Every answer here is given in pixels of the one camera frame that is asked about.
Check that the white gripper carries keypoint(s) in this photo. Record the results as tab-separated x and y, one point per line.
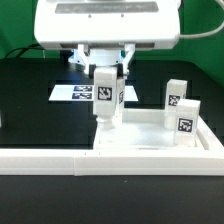
107	24

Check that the white square tabletop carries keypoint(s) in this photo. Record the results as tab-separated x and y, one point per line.
143	129

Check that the white sheet with tags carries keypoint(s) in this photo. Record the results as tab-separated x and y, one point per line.
84	93

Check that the white L-shaped obstacle fence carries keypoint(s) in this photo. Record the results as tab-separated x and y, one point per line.
101	162

